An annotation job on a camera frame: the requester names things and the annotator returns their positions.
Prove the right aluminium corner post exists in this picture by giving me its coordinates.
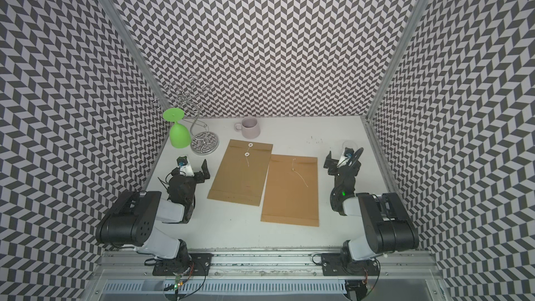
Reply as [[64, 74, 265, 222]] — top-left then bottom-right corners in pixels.
[[362, 0, 430, 193]]

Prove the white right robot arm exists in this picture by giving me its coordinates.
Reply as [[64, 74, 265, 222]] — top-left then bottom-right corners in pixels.
[[323, 148, 419, 266]]

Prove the aluminium corner post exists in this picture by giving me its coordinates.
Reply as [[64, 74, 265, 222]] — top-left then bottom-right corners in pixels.
[[98, 0, 171, 108], [362, 0, 430, 193]]

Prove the brown kraft file bag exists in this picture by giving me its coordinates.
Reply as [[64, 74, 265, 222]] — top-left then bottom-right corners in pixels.
[[261, 155, 320, 227]]

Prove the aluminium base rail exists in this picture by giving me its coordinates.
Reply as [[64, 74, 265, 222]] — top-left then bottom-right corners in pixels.
[[82, 248, 450, 300]]

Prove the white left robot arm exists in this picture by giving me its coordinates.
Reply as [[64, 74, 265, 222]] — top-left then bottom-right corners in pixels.
[[96, 156, 210, 266]]

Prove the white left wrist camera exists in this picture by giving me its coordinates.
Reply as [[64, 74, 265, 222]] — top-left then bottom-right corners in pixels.
[[174, 156, 194, 177]]

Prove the left aluminium corner post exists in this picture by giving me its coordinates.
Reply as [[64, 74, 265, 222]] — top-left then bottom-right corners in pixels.
[[98, 0, 171, 108]]

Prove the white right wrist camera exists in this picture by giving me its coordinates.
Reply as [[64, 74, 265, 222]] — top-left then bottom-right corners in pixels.
[[337, 147, 355, 167]]

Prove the green plastic wine glass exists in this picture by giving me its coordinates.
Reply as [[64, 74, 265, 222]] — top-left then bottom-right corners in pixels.
[[162, 107, 192, 149]]

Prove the chrome wire glass rack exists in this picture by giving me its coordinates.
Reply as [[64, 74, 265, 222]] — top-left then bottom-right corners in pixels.
[[150, 75, 220, 156]]

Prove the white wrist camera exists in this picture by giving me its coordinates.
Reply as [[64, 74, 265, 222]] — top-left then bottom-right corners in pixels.
[[337, 147, 355, 167], [174, 156, 194, 177]]

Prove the pale pink ribbed mug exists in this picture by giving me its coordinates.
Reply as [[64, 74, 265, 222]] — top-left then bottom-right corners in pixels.
[[234, 116, 261, 139]]

